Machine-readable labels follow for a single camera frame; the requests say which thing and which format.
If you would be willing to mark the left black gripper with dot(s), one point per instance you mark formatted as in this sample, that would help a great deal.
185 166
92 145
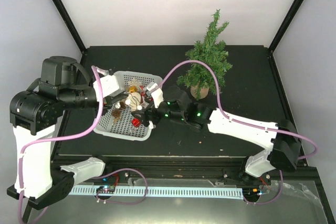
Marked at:
116 95

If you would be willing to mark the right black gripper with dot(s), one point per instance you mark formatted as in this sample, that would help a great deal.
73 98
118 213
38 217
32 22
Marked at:
150 110

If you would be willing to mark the white plastic basket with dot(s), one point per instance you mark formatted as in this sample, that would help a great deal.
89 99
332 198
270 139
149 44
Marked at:
123 127

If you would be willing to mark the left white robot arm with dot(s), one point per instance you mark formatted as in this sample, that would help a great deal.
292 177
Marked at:
63 85

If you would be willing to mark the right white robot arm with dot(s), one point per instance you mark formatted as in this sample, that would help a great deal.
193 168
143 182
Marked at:
281 146

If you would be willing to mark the wooden tree base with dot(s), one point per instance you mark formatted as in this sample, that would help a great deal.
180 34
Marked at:
199 93

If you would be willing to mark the small green christmas tree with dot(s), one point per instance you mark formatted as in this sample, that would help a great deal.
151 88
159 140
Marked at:
210 51

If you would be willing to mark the red gift box ornament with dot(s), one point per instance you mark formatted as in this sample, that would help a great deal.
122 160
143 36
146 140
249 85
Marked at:
136 122

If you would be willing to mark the brown pine cone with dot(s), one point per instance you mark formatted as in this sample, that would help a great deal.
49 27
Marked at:
116 113

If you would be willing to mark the gold foil gift box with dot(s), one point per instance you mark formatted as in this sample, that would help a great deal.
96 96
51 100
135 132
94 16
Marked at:
133 89

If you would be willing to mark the white snowflake ornament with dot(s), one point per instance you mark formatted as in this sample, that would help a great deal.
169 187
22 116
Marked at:
134 83

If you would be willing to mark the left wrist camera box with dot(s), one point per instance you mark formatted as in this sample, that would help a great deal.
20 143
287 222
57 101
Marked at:
111 86

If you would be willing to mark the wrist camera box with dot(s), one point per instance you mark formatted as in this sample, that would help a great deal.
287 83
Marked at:
111 86
155 92

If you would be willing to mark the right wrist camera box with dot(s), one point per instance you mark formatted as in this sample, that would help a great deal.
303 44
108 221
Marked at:
155 92

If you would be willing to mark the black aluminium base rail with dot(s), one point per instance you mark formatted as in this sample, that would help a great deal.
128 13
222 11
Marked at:
212 168

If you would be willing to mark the light blue slotted cable duct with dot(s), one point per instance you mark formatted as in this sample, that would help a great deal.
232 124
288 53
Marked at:
139 191

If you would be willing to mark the left black frame post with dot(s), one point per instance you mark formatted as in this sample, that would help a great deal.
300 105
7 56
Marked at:
69 24

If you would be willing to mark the black frame post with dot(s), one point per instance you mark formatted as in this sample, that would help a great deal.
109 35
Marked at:
291 13
69 24

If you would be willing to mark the right black frame post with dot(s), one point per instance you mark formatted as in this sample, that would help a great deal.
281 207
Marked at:
291 13

